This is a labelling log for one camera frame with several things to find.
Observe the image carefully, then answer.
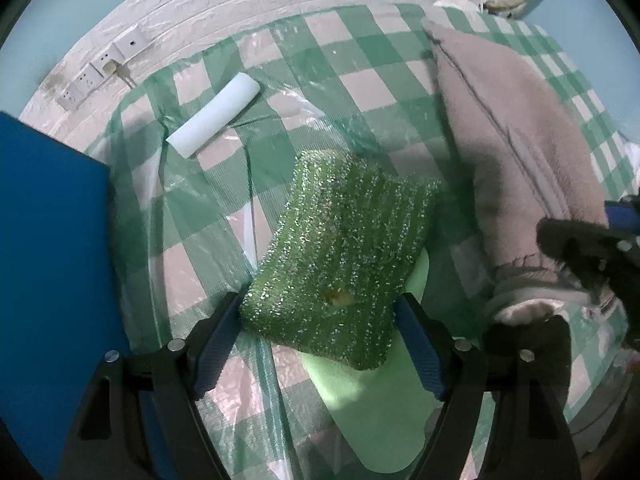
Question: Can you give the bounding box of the grey fleece towel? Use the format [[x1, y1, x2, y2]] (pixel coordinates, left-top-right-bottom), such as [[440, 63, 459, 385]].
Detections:
[[423, 20, 613, 325]]

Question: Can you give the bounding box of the light green microfiber cloth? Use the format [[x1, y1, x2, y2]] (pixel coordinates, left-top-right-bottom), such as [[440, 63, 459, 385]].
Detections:
[[298, 248, 433, 475]]

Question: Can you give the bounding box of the green sparkly scrub sponge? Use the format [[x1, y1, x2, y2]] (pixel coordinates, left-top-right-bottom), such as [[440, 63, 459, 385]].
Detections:
[[240, 150, 442, 370]]

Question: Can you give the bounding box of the white foam roll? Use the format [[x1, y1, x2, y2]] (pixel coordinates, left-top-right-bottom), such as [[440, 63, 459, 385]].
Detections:
[[166, 73, 260, 158]]

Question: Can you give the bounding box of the blue-edged cardboard box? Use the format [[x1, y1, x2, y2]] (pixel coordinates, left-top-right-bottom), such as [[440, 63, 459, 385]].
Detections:
[[1, 114, 128, 479]]

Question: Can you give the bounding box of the green checkered tablecloth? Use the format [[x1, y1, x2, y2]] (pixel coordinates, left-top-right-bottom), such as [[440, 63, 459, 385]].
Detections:
[[83, 2, 640, 480]]

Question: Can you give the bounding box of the beige plug with cable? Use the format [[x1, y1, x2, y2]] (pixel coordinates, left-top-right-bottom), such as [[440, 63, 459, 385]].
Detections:
[[103, 60, 137, 89]]

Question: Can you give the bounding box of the white wall socket strip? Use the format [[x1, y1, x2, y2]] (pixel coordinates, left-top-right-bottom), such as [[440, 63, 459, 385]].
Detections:
[[56, 24, 150, 112]]

